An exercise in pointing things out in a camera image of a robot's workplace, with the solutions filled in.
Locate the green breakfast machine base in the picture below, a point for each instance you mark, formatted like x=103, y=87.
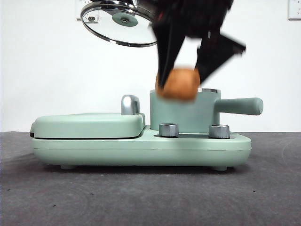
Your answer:
x=141, y=150

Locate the glass lid with green knob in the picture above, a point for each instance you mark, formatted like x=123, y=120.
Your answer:
x=124, y=20

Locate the white wall socket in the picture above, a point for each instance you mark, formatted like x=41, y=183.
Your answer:
x=295, y=9
x=78, y=11

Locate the brown potato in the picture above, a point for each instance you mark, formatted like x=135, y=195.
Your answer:
x=181, y=83

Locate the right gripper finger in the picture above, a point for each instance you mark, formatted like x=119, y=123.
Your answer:
x=216, y=54
x=168, y=54

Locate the green griddle cover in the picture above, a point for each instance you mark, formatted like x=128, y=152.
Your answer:
x=89, y=126

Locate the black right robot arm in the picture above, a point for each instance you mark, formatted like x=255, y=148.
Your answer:
x=192, y=16

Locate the silver control knob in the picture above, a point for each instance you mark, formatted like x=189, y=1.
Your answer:
x=168, y=130
x=218, y=131

